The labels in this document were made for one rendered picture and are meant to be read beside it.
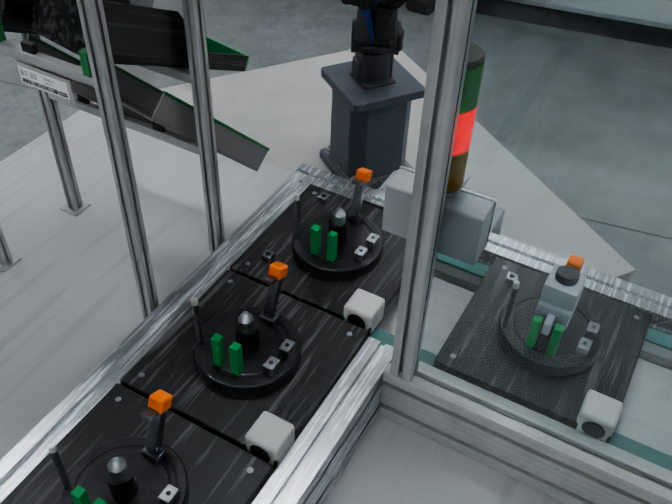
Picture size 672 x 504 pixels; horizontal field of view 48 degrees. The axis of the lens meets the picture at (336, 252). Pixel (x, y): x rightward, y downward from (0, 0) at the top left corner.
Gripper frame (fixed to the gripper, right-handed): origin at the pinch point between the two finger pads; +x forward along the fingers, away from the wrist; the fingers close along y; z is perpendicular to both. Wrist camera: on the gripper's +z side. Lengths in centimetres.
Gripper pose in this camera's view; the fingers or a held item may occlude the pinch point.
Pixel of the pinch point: (377, 20)
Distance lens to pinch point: 118.7
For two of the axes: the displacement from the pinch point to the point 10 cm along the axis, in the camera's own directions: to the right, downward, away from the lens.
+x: -0.3, 7.5, 6.7
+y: 8.7, 3.5, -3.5
